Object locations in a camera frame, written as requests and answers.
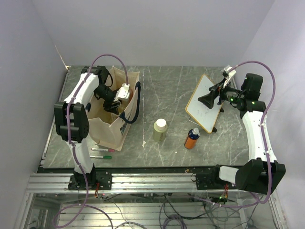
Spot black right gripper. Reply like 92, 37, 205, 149
198, 78, 245, 109

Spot orange blue pump bottle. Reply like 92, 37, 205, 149
184, 127, 200, 149

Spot pale green bottle cream cap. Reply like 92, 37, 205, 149
153, 118, 167, 142

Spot pink liquid bottle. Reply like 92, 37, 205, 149
129, 88, 133, 100

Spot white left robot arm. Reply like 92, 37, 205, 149
54, 66, 121, 190

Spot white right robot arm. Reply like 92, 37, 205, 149
198, 73, 286, 195

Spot beige canvas tote bag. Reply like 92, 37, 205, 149
88, 72, 141, 151

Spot red-capped white marker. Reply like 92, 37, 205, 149
91, 147, 115, 152

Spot green-capped white marker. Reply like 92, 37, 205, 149
90, 156, 112, 159

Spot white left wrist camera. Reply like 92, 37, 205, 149
115, 83, 130, 101

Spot aluminium mounting rail frame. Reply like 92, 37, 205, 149
16, 166, 288, 229

